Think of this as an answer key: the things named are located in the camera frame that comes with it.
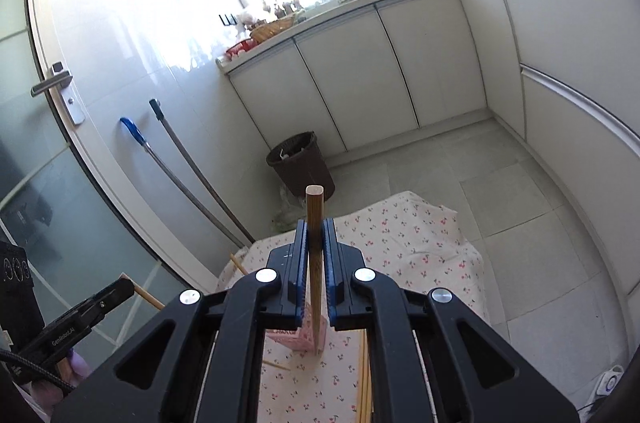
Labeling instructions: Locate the metal door handle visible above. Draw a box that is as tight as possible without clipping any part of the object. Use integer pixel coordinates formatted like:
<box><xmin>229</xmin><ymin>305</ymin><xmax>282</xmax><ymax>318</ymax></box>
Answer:
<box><xmin>30</xmin><ymin>62</ymin><xmax>84</xmax><ymax>124</ymax></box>

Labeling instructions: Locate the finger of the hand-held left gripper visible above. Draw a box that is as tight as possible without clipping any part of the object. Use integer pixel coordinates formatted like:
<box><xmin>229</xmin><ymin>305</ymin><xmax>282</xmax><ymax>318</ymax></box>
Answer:
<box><xmin>75</xmin><ymin>278</ymin><xmax>136</xmax><ymax>321</ymax></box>

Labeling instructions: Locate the black cable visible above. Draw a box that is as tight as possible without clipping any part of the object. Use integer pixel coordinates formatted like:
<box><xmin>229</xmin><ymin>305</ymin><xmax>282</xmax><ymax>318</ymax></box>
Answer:
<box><xmin>0</xmin><ymin>347</ymin><xmax>77</xmax><ymax>400</ymax></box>

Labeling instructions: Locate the red plastic basket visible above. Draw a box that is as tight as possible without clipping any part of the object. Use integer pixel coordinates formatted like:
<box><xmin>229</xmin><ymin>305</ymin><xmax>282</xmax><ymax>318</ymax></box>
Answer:
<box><xmin>225</xmin><ymin>40</ymin><xmax>257</xmax><ymax>60</ymax></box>

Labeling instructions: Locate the white kitchen cabinet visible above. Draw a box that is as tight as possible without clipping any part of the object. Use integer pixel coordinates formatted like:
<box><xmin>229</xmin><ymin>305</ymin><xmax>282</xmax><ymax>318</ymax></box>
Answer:
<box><xmin>216</xmin><ymin>0</ymin><xmax>640</xmax><ymax>274</ymax></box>

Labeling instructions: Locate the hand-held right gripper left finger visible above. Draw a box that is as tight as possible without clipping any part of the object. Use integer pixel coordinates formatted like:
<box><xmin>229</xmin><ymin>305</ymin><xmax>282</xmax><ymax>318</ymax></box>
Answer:
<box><xmin>52</xmin><ymin>219</ymin><xmax>310</xmax><ymax>423</ymax></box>

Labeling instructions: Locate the frosted glass door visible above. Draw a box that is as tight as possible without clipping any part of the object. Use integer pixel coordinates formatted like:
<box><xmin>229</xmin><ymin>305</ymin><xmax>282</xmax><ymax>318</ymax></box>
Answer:
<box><xmin>0</xmin><ymin>0</ymin><xmax>251</xmax><ymax>409</ymax></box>

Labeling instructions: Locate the brown trash bin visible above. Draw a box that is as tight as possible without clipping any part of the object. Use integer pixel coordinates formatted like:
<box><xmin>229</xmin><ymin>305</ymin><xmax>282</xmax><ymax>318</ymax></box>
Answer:
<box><xmin>265</xmin><ymin>131</ymin><xmax>336</xmax><ymax>200</ymax></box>

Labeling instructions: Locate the blue-handled mop pole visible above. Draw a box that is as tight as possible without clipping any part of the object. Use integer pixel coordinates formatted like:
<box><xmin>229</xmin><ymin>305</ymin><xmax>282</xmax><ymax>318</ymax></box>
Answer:
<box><xmin>119</xmin><ymin>117</ymin><xmax>247</xmax><ymax>250</ymax></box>

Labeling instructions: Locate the person's left hand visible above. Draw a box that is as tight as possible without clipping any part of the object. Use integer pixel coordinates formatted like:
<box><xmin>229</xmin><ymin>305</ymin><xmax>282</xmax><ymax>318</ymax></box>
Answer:
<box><xmin>29</xmin><ymin>345</ymin><xmax>94</xmax><ymax>410</ymax></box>

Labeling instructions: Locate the cherry-print tablecloth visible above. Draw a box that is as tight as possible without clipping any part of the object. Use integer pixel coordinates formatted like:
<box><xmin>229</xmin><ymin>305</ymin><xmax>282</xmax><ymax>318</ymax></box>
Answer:
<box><xmin>215</xmin><ymin>190</ymin><xmax>511</xmax><ymax>423</ymax></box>

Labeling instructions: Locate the wicker basket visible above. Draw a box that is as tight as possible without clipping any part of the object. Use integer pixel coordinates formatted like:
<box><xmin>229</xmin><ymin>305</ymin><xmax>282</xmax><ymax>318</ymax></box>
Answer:
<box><xmin>249</xmin><ymin>13</ymin><xmax>299</xmax><ymax>44</ymax></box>

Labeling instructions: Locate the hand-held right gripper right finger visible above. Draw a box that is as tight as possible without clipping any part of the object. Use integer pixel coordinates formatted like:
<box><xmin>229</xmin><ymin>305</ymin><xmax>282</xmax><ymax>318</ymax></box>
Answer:
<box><xmin>322</xmin><ymin>219</ymin><xmax>581</xmax><ymax>423</ymax></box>

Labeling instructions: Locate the black appliance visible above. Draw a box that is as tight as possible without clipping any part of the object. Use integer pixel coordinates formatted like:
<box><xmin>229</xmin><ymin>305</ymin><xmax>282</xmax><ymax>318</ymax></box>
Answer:
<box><xmin>0</xmin><ymin>240</ymin><xmax>47</xmax><ymax>356</ymax></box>

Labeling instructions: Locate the pink plastic basket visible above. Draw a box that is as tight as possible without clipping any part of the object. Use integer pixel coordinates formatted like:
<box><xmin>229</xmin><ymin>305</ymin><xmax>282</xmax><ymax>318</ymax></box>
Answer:
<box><xmin>265</xmin><ymin>302</ymin><xmax>329</xmax><ymax>354</ymax></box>

